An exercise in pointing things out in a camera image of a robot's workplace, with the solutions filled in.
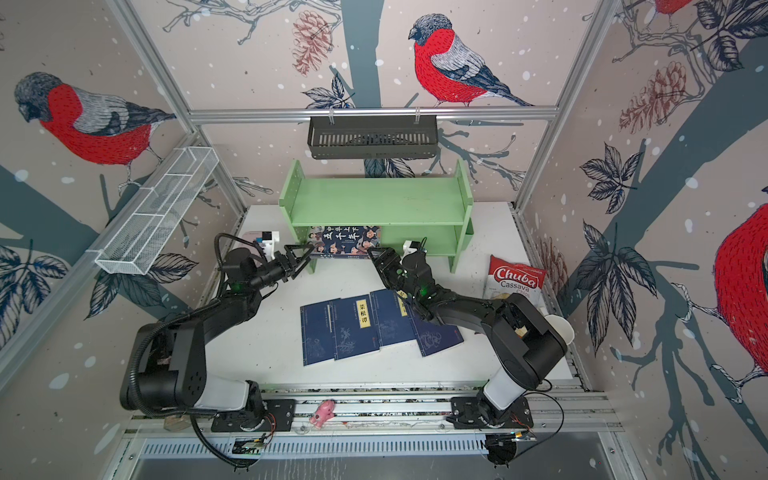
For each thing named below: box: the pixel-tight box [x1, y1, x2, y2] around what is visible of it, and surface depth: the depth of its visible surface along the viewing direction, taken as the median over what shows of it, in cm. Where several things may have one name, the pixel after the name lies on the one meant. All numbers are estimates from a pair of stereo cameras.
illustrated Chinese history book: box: [308, 225, 382, 259], surface depth 94 cm
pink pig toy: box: [310, 399, 336, 429], surface depth 74 cm
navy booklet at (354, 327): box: [331, 294, 380, 361], surface depth 89 cm
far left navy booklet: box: [300, 300, 335, 367], surface depth 90 cm
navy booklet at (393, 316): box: [370, 289, 417, 346], surface depth 92 cm
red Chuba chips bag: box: [484, 255, 548, 308], surface depth 95 cm
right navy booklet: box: [413, 317, 464, 357], surface depth 87 cm
